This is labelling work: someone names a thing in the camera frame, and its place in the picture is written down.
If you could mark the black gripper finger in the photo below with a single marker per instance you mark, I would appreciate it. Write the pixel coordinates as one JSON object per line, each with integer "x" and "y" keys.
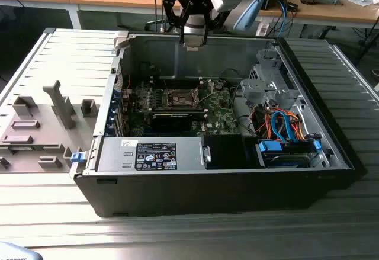
{"x": 168, "y": 8}
{"x": 214, "y": 20}

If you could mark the silver CPU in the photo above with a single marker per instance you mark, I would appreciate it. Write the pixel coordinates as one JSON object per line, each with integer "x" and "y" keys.
{"x": 194, "y": 46}

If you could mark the thin metal locking lever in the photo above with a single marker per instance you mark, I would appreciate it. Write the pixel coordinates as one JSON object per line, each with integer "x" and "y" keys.
{"x": 164, "y": 81}
{"x": 183, "y": 105}

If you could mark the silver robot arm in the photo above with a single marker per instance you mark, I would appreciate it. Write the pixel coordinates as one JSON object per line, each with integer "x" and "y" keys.
{"x": 250, "y": 11}

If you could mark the CPU socket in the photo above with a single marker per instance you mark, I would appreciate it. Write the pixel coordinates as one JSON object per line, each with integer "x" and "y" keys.
{"x": 177, "y": 97}

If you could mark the round coin battery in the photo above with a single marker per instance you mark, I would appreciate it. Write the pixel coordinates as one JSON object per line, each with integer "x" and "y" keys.
{"x": 219, "y": 86}

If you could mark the green motherboard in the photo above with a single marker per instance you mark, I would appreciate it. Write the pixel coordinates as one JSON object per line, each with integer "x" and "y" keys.
{"x": 220, "y": 116}

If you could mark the graphics card with heatsink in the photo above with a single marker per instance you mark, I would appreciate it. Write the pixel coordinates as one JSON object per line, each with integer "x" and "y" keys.
{"x": 171, "y": 121}

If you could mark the black plastic shroud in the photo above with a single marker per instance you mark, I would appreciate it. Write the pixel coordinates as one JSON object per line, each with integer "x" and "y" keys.
{"x": 225, "y": 152}

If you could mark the blue disk carrier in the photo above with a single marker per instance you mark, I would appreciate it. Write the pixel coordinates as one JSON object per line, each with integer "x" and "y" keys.
{"x": 268, "y": 147}

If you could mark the white barcode sticker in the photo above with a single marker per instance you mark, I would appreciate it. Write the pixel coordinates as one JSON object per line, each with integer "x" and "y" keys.
{"x": 129, "y": 143}

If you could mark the black rating label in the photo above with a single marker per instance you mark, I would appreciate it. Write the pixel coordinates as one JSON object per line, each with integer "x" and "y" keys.
{"x": 155, "y": 156}

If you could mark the silver power supply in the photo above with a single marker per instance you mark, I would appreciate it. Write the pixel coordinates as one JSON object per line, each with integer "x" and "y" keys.
{"x": 115, "y": 156}

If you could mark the hard disk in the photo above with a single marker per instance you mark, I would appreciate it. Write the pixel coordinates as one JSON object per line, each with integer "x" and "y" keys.
{"x": 284, "y": 161}

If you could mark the blue case latch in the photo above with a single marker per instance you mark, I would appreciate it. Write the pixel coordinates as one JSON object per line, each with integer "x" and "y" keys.
{"x": 77, "y": 157}

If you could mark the black PC case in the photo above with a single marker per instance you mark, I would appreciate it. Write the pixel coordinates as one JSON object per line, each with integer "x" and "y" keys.
{"x": 192, "y": 195}

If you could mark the grey parts rack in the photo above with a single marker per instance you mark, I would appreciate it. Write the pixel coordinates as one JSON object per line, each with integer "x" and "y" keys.
{"x": 44, "y": 146}

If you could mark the pale grey device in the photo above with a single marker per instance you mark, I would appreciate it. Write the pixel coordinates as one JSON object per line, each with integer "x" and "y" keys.
{"x": 13, "y": 252}

